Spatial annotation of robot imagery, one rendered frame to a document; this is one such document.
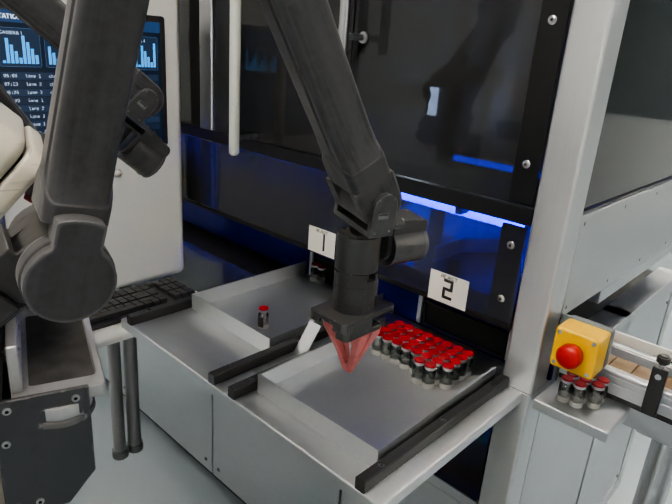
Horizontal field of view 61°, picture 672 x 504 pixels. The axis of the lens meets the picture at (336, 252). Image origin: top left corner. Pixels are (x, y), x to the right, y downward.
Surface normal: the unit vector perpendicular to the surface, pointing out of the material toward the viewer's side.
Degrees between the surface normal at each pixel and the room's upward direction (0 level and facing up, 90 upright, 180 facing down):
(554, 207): 90
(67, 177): 89
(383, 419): 0
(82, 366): 0
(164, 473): 0
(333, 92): 100
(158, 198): 90
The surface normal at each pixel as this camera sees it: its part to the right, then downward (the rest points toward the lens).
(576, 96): -0.69, 0.20
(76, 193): 0.56, 0.22
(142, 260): 0.72, 0.28
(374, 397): 0.07, -0.94
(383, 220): 0.54, 0.44
